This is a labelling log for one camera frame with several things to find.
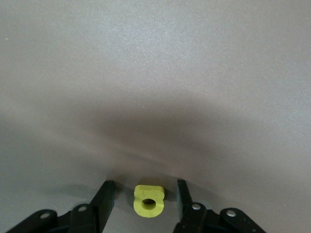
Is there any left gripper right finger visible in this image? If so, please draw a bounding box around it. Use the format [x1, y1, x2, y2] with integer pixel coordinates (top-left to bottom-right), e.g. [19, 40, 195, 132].
[173, 179, 267, 233]

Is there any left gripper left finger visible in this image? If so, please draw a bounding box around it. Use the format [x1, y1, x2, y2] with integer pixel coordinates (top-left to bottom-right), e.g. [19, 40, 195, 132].
[4, 181, 116, 233]

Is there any yellow foam letter a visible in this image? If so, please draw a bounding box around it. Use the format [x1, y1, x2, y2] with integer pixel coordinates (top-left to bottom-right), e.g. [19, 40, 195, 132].
[133, 184, 165, 218]

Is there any brown table cover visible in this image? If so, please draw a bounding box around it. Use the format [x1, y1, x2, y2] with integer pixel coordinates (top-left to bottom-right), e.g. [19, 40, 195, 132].
[0, 0, 311, 233]

